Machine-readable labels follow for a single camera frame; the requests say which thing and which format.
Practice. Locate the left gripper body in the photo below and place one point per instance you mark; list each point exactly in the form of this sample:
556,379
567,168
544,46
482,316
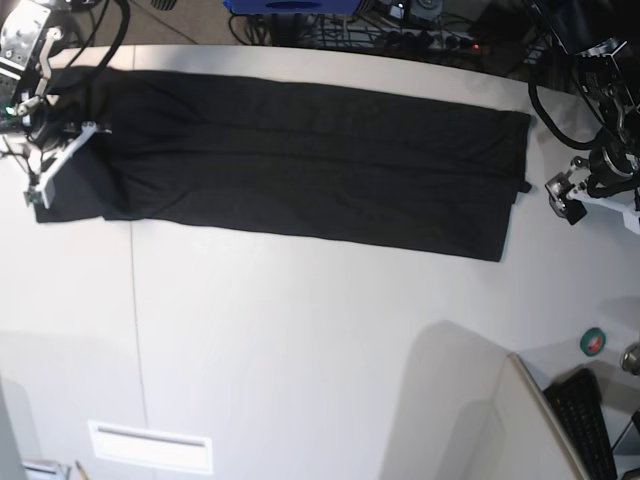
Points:
611,172

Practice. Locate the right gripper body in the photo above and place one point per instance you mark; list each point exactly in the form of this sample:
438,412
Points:
28,142

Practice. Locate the black t-shirt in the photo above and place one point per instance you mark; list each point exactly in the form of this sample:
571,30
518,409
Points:
297,159

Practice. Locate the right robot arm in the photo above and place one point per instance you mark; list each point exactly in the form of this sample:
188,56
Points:
33,33

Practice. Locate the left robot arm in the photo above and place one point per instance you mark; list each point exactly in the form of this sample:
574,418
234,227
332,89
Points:
601,41

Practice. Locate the green tape roll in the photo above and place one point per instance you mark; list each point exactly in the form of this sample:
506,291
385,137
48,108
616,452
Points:
592,342

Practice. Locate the silver round knob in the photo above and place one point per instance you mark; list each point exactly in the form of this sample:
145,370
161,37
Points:
630,359

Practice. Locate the black keyboard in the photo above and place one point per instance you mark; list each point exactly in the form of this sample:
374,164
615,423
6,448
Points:
576,403

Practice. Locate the black power strip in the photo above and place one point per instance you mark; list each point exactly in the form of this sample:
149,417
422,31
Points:
432,40

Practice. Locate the white slotted box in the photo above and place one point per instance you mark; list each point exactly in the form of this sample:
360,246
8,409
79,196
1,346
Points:
152,449

